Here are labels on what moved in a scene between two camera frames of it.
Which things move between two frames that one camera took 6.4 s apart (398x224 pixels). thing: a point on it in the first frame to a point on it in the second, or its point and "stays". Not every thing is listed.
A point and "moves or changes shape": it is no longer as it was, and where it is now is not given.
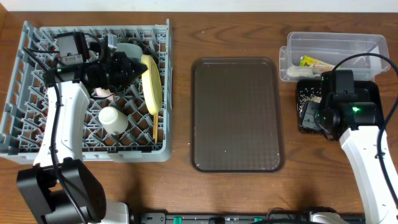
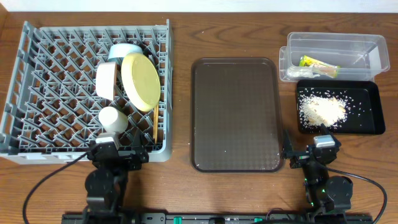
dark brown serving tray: x=236 y=119 stays
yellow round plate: x=152 y=85 moves or changes shape
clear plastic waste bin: x=307 y=54 stays
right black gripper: x=311 y=115 to x=304 y=157
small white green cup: x=114 y=122 stays
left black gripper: x=119 y=70 to x=123 y=156
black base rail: x=239 y=218 stays
